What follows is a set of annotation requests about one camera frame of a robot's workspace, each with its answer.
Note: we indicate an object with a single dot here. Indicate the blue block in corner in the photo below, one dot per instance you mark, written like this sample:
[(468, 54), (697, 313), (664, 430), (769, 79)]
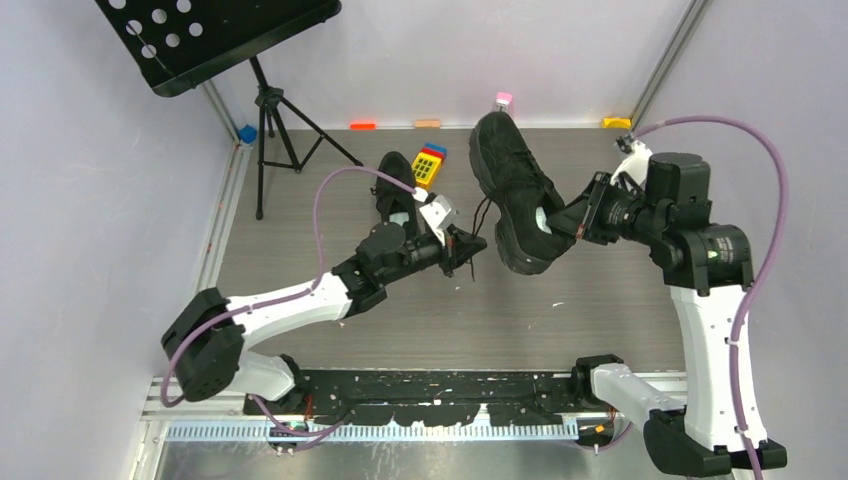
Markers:
[(247, 134)]

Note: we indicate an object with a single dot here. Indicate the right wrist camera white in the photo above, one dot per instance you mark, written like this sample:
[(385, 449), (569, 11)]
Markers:
[(633, 169)]

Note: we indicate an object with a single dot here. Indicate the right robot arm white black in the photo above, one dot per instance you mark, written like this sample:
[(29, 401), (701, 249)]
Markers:
[(662, 201)]

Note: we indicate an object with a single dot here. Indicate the yellow toy block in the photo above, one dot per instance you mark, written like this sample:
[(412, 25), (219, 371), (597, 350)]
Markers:
[(425, 168)]

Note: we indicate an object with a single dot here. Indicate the black shoelace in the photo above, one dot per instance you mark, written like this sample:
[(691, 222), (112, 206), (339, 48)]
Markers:
[(477, 232)]

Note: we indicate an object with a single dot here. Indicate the black shoe tied left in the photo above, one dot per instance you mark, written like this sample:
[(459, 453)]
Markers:
[(394, 204)]

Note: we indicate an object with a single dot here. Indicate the yellow block in corner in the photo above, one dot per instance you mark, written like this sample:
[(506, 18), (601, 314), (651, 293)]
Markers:
[(616, 123)]

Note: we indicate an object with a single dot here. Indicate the black shoe with laces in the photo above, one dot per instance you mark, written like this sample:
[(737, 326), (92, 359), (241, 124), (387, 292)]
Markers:
[(512, 180)]

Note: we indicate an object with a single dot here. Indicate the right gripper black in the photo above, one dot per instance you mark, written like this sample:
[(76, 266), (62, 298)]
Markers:
[(582, 218)]

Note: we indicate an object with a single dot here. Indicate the pink metronome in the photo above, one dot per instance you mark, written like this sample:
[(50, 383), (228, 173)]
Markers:
[(503, 103)]

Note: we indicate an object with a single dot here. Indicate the black music stand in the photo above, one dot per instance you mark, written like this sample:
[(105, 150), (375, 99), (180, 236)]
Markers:
[(179, 45)]

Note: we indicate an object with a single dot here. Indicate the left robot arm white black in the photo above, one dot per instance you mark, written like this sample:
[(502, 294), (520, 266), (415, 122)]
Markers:
[(210, 344)]

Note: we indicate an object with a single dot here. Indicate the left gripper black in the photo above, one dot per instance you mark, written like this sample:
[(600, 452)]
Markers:
[(458, 248)]

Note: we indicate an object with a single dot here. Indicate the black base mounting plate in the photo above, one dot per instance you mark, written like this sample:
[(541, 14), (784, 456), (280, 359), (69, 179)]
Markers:
[(439, 398)]

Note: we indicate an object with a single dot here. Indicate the tan wooden block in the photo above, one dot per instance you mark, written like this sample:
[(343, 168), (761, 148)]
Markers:
[(427, 124)]

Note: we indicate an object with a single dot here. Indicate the orange block at wall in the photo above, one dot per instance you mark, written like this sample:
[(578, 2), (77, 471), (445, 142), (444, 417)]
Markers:
[(362, 126)]

